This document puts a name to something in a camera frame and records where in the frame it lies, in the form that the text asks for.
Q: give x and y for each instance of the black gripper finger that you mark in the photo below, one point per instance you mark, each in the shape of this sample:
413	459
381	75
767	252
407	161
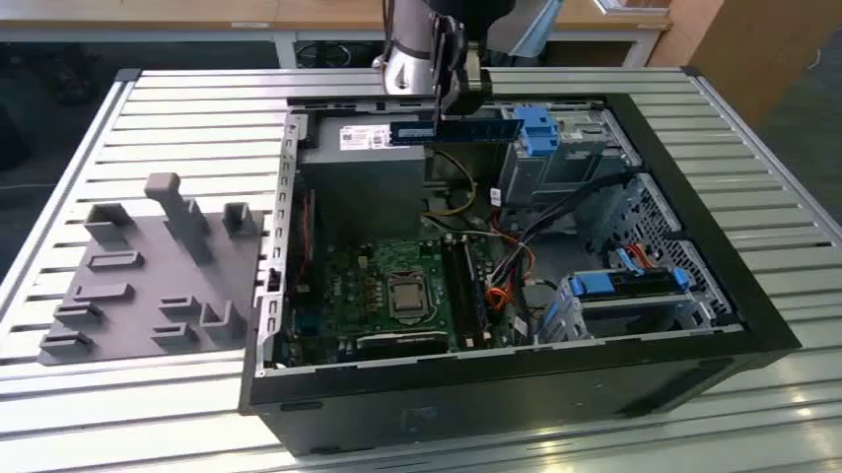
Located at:
475	84
447	64

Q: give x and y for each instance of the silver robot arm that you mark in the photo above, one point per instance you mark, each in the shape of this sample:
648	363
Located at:
407	39

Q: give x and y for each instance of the black RAM slot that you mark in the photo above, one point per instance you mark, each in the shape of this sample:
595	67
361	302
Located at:
453	286

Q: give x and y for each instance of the blue disk carrier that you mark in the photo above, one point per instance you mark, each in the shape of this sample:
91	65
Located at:
535	133

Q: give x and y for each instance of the black fan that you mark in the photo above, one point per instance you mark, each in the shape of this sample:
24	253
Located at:
321	54

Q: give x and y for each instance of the metal drive cage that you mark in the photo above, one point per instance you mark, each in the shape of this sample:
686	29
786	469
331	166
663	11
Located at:
566	167

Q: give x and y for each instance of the gray power supply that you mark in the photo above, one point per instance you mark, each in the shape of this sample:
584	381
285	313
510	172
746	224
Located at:
361	187

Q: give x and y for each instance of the CPU socket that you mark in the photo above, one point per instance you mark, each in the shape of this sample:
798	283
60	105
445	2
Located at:
407	277

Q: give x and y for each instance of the wooden cabinet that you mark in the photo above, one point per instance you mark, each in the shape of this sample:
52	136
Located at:
756	49

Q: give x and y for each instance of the silver CPU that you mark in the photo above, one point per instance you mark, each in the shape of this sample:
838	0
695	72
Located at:
408	296

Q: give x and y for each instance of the hard disk in blue carrier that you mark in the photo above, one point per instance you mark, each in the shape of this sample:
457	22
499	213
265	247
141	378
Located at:
591	287

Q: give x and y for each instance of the green motherboard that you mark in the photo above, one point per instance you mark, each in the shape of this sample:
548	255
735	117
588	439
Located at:
348	295

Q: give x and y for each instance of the black graphics card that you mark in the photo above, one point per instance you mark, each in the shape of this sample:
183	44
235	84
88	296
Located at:
401	342

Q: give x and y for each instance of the metal disk bay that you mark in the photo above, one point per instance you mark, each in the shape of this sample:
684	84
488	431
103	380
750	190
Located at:
683	308

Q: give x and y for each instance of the gray parts rack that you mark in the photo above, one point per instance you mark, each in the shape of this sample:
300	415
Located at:
144	276

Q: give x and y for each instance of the black PC case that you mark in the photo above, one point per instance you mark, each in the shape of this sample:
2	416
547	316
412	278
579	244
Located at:
460	394

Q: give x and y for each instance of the wooden desk white frame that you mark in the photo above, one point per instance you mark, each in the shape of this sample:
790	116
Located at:
131	12

